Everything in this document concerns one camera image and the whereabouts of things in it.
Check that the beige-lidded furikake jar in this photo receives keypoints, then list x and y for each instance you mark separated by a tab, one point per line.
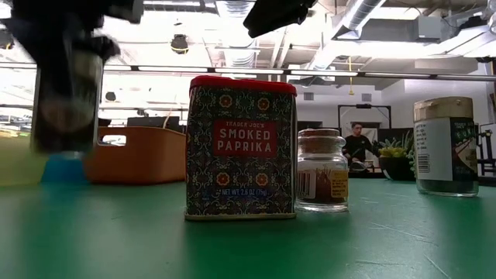
434	155
66	116

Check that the orange plastic bin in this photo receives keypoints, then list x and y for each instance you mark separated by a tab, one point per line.
147	159

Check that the overhead light bar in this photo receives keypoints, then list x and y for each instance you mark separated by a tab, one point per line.
387	74

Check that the distant black monitor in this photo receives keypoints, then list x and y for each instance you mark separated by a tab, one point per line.
155	122

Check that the yellow-green plastic bin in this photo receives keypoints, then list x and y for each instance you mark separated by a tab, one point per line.
17	162

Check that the teal plastic bin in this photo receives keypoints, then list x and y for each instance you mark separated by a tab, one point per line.
64	170

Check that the person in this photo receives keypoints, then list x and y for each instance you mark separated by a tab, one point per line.
356	145

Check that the black divider panel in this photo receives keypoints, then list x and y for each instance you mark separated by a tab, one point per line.
387	133

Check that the potted succulent plant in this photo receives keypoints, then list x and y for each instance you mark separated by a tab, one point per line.
395	166

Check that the green table mat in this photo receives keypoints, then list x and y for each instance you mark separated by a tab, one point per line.
116	240

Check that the black stand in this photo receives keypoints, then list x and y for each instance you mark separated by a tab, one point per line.
486	151

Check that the black ceiling dome camera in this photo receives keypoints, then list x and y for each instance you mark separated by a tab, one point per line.
179	43

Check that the black frame rig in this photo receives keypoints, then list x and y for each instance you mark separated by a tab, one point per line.
364	105

